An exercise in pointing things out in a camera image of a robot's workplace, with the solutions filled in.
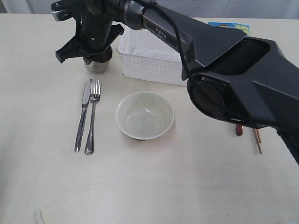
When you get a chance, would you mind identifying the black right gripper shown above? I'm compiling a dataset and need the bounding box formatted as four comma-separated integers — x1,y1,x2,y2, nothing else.
55,0,124,63

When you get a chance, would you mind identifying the stainless steel cup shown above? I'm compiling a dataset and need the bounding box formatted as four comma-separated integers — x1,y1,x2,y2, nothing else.
83,46,113,74

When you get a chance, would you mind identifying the silver metal fork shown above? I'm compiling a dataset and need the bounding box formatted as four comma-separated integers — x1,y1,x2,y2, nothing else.
85,79,101,155

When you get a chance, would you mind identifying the silver table knife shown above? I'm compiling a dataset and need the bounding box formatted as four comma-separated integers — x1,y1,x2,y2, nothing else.
74,79,92,153

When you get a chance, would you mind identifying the white plastic woven basket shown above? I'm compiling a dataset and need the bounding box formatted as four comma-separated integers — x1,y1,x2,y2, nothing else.
117,27,187,86

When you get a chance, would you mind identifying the speckled white ceramic bowl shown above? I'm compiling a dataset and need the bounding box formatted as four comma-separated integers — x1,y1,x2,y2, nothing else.
115,91,175,141

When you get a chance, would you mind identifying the blue chips bag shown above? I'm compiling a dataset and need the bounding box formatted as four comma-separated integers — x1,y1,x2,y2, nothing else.
208,22,250,35

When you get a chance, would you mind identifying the dark red wooden spoon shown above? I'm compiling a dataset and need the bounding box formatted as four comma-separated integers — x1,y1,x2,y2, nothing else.
235,125,243,136

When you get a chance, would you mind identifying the brown wooden chopstick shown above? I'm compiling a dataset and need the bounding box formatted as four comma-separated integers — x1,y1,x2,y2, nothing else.
253,129,262,154
255,129,262,143

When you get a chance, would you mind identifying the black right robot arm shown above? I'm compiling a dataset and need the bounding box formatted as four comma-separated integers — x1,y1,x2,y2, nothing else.
50,0,299,160

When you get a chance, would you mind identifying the white backdrop curtain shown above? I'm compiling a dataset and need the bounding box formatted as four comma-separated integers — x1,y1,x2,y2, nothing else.
0,0,299,19

